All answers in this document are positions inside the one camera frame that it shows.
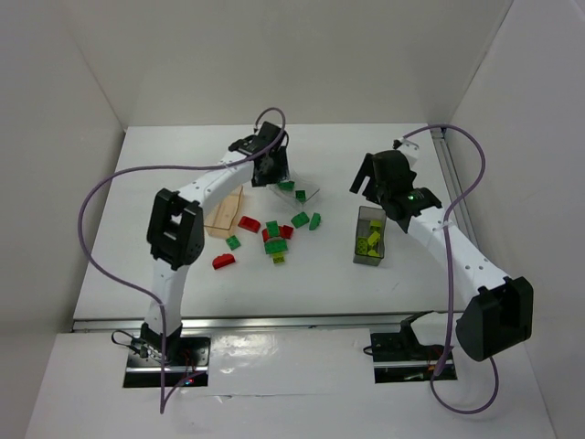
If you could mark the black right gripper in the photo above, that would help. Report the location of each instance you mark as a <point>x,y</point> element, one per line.
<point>370,171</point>

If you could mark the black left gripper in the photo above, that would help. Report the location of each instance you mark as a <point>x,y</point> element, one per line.
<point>281,164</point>

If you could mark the green long lego brick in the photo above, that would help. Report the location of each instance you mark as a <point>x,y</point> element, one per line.
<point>286,186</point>

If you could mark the green upturned square lego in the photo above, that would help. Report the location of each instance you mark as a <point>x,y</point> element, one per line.
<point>300,196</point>

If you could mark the lime square lego brick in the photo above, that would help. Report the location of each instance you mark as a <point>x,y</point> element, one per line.
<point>375,225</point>

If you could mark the lime sloped lego brick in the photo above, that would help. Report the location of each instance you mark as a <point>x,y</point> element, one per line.
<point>373,239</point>

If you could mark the green sloped square lego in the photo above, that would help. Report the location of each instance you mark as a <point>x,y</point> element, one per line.
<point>300,219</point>

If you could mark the red curved lego brick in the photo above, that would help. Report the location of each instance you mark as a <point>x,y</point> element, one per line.
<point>249,224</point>

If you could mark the lime long lego brick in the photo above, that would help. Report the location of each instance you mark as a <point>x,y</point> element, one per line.
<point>361,245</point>

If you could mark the red arch lego brick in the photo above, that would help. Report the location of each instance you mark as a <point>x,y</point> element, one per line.
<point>285,232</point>

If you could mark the green square lego brick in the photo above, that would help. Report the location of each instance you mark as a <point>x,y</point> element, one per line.
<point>233,242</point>

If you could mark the red half-round lego brick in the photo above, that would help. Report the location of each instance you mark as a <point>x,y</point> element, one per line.
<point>223,260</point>

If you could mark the green curved slope lego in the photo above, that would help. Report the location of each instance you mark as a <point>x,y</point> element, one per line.
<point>315,221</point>

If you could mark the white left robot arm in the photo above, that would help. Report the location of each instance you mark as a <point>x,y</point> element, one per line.
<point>176,230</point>

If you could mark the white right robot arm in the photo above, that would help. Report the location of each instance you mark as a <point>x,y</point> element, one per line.
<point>498,310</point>

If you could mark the clear transparent plastic container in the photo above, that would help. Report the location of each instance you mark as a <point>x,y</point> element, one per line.
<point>301,183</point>

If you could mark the smoky grey plastic container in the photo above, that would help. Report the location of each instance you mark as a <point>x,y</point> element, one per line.
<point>369,247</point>

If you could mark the amber transparent plastic container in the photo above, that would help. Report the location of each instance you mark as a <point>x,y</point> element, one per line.
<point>220,223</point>

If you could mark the green flat lego brick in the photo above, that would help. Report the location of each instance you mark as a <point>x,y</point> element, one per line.
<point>276,246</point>

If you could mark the lime small lego brick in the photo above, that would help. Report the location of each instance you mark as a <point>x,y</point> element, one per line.
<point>278,258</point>

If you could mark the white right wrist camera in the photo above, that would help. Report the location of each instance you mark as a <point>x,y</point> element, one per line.
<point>408,148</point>

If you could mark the aluminium side rail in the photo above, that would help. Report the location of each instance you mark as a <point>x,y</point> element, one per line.
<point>460,215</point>

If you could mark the aluminium front rail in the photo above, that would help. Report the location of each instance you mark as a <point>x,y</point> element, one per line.
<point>209,324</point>

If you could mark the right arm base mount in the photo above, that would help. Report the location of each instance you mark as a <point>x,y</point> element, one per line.
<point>399,357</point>

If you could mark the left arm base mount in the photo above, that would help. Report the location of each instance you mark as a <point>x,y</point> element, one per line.
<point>187,365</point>

